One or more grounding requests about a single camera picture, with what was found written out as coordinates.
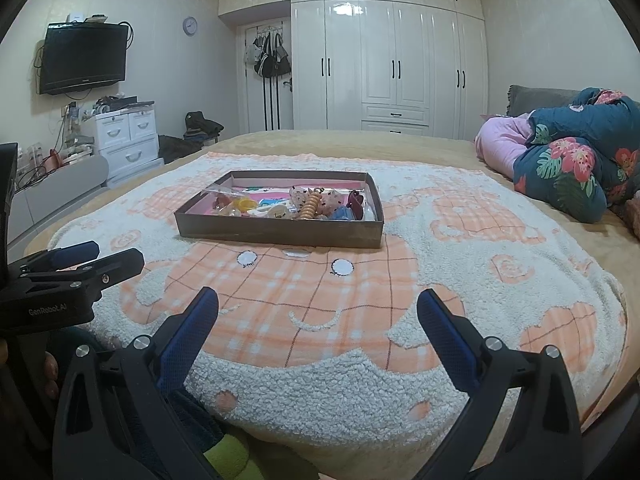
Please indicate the pink quilt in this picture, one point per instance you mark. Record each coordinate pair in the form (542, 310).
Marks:
(500, 145)

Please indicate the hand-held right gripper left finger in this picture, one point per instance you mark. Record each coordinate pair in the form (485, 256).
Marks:
(192, 330)

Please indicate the dark red bow clip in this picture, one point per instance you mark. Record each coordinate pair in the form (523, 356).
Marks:
(355, 202)

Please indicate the white door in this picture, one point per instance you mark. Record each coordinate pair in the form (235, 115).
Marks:
(250, 105)

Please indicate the round wall clock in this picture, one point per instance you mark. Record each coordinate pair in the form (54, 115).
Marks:
(190, 25)

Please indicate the pink book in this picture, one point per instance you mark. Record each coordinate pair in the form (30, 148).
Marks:
(272, 191)

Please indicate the brown cardboard box tray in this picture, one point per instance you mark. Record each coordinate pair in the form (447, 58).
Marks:
(275, 232)

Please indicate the orange spiral hair clip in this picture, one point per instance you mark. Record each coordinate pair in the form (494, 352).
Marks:
(311, 205)

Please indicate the dark bag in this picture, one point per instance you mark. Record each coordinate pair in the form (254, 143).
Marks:
(177, 149)

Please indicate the blue hair clip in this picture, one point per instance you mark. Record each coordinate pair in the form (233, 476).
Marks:
(341, 213)

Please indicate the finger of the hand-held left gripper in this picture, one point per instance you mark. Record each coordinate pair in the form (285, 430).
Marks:
(117, 262)
(75, 253)

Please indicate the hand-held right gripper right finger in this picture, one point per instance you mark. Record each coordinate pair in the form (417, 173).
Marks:
(445, 335)

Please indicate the person's left hand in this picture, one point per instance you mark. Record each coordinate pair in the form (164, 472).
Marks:
(50, 372)

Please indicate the hanging bags on door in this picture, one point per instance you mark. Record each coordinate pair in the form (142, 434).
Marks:
(267, 57)

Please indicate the grey rounded side table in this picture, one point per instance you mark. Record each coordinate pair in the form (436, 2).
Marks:
(60, 190)

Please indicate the tan bed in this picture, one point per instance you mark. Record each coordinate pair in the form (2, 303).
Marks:
(350, 142)

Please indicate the white drawer cabinet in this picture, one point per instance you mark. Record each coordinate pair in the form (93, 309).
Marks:
(130, 140)

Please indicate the grey pillow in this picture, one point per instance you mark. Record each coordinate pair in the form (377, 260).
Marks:
(540, 100)

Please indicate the black flat television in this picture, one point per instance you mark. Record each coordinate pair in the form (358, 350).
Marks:
(82, 57)

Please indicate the blue floral quilt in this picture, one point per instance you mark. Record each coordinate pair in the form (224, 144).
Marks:
(575, 160)

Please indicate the orange checked printed blanket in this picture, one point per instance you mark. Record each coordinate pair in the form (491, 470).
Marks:
(325, 320)

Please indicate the yellow hair clip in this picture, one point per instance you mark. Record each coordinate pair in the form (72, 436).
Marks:
(245, 205)

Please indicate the yellow-green cloth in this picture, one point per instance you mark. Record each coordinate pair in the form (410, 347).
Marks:
(232, 460)

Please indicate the black set-top box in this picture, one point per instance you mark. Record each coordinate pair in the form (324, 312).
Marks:
(125, 103)

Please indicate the dark clothes pile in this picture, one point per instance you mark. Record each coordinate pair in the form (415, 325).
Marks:
(202, 127)

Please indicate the white wardrobe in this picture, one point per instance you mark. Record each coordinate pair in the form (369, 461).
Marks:
(380, 60)

